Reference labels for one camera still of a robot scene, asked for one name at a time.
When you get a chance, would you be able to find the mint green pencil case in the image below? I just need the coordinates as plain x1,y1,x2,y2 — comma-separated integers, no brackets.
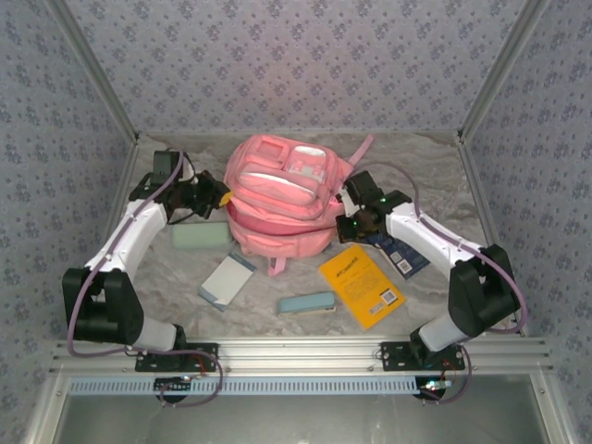
169,221,233,253

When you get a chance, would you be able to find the pink student backpack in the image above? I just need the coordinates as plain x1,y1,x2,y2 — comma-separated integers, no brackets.
223,133,375,278

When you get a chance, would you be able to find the navy patterned book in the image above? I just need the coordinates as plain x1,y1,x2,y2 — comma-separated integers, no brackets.
369,230,431,281

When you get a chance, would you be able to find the yellow book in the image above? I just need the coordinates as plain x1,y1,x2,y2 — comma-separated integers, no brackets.
317,243,407,330

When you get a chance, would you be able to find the white notebook with blue spine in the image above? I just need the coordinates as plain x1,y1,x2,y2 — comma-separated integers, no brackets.
197,252,258,313

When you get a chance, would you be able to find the light blue pencil case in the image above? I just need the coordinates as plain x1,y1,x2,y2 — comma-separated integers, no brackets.
276,290,338,316

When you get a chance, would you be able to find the small black controller board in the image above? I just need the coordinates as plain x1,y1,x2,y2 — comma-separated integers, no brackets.
414,376,453,404
154,376,194,404

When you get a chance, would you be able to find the grey metal panel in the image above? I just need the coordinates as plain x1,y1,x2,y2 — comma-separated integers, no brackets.
25,373,573,444

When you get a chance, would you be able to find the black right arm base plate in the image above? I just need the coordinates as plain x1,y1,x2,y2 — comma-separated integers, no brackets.
379,340,466,372

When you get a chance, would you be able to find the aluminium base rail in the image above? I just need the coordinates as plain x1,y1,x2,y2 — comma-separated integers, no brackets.
50,336,554,375

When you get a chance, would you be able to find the aluminium frame post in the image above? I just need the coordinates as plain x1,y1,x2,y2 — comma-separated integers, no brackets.
45,0,141,145
456,0,554,145

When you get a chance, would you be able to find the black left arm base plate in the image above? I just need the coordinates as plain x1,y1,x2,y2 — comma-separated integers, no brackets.
134,342,219,374

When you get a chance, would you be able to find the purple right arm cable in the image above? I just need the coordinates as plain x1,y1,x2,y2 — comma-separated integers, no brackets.
355,161,529,406

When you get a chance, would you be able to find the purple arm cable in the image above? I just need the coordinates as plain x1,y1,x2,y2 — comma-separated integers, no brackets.
355,161,529,406
67,150,224,409

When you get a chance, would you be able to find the slotted grey cable duct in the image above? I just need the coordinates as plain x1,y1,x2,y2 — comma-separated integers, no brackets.
68,375,425,397

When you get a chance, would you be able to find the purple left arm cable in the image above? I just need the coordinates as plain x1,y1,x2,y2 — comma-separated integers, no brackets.
67,150,224,409

